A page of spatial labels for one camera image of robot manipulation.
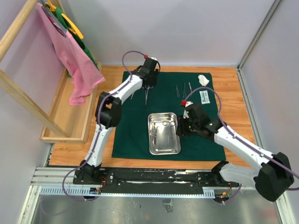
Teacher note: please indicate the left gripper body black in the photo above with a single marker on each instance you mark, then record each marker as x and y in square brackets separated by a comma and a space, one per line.
[153, 80]

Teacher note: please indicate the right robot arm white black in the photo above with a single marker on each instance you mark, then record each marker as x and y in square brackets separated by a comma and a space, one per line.
[270, 174]

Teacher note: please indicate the dark green surgical cloth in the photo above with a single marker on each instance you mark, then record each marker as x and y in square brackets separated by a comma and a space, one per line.
[131, 135]

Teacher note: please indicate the white gauze roll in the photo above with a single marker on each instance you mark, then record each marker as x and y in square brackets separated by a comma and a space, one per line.
[203, 80]

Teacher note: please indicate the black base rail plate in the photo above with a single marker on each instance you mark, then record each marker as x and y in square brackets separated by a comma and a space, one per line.
[151, 181]

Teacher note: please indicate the green garment on hanger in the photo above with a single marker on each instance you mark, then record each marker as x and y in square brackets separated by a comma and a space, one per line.
[59, 14]

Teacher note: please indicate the steel instrument tray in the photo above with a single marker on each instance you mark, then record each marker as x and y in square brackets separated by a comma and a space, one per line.
[167, 141]

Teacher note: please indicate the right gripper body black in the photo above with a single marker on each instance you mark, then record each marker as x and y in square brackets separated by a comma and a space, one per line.
[186, 127]

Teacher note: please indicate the grey hanger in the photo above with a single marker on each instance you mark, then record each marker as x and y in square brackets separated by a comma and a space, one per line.
[50, 13]

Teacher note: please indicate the steel surgical scissors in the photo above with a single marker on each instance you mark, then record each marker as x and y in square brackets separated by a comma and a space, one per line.
[155, 127]

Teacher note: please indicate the blue suture packet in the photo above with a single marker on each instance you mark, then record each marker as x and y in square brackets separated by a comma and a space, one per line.
[204, 97]

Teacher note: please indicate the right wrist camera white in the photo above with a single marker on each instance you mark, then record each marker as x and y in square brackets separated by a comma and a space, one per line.
[188, 114]

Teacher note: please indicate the yellow hanger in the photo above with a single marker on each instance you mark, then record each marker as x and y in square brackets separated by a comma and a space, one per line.
[74, 28]

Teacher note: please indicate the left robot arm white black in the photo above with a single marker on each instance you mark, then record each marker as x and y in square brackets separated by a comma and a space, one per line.
[108, 116]

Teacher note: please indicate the pink cloth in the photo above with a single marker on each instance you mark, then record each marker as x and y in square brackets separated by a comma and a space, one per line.
[84, 72]

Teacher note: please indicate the wooden rack frame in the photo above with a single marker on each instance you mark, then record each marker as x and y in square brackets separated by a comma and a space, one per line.
[32, 64]

